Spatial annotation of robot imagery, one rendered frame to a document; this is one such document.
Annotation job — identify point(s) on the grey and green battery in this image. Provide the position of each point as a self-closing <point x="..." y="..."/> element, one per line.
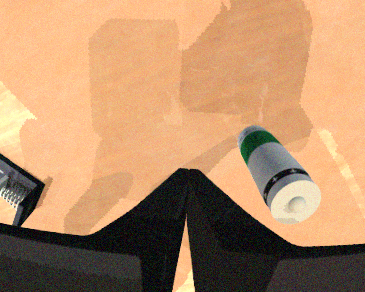
<point x="285" y="187"/>

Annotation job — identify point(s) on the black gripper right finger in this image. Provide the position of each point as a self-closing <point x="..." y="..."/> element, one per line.
<point x="232" y="252"/>

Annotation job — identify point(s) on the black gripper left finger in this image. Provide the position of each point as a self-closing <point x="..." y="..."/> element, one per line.
<point x="137" y="252"/>

